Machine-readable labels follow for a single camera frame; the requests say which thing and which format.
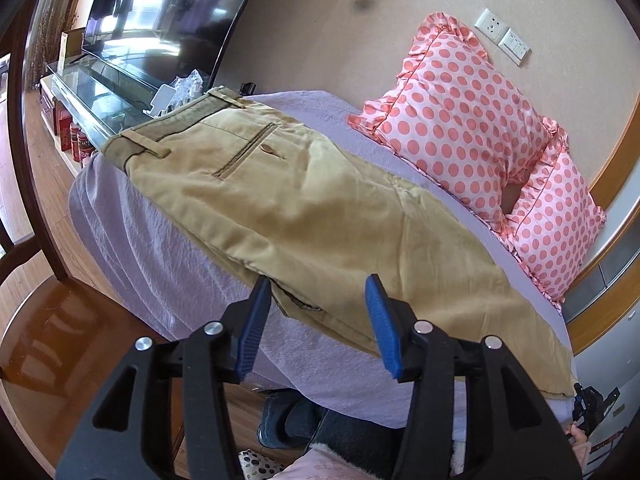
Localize pink polka dot pillow near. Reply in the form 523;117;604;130
347;12;552;231

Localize pink polka dot pillow far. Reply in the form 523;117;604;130
500;118;606;306

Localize wooden headboard with glass panel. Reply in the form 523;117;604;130
563;108;639;354

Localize dark wooden chair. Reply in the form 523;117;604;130
1;0;163;479

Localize pink polka dot pillow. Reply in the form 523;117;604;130
500;118;606;306
347;12;552;231

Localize white wall power socket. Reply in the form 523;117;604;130
474;9;509;44

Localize lavender bed sheet mattress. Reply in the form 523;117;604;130
68;90;573;428

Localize black flat screen television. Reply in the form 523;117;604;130
84;0;248;87

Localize khaki tan pants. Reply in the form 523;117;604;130
102;89;573;398

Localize white wall light switch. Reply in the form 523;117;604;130
498;28;530;66

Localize glass top TV stand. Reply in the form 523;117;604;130
46;52;158;152

